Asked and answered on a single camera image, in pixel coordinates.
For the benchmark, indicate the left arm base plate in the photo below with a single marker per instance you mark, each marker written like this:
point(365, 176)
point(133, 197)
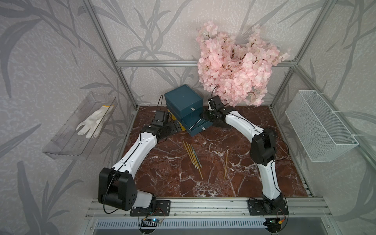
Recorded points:
point(156, 208)

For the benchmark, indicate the right circuit board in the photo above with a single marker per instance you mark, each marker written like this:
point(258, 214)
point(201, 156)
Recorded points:
point(274, 222)

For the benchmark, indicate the white wire mesh basket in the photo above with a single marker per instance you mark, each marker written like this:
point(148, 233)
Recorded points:
point(321, 132)

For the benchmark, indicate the green pencil among yellows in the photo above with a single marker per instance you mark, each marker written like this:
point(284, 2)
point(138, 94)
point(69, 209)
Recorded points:
point(199, 163)

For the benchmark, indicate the yellow bottom drawer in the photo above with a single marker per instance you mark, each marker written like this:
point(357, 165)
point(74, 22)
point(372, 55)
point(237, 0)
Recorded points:
point(174, 118)

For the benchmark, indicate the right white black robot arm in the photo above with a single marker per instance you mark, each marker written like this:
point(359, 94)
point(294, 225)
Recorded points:
point(262, 150)

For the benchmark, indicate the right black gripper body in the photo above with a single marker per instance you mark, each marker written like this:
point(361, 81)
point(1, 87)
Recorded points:
point(209, 115)

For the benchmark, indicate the teal drawer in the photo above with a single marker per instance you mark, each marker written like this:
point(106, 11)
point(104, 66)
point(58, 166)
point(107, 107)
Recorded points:
point(194, 124)

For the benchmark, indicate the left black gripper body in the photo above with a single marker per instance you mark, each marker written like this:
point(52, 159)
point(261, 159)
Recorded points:
point(170, 129)

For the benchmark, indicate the pink blossom artificial tree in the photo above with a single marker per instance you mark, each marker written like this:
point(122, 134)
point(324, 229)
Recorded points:
point(236, 73)

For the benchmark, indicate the white glove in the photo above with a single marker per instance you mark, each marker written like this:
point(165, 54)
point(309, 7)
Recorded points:
point(93, 124)

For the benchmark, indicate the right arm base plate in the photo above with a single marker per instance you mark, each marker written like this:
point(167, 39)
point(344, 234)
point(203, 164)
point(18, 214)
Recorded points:
point(265, 207)

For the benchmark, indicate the left circuit board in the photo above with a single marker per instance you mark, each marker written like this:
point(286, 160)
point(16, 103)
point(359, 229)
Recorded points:
point(150, 222)

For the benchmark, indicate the teal drawer cabinet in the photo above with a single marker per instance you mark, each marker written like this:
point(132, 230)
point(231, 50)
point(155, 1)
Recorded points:
point(183, 101)

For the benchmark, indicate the circuit board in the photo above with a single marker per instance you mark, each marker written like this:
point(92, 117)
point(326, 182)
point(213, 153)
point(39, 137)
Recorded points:
point(274, 222)
point(150, 222)

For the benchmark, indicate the clear plastic wall tray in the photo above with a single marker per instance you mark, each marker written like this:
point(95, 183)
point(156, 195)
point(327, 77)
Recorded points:
point(78, 136)

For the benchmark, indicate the aluminium front rail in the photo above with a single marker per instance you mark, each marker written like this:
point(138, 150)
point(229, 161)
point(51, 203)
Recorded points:
point(226, 207)

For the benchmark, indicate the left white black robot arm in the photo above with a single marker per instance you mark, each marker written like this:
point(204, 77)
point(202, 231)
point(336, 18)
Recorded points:
point(117, 187)

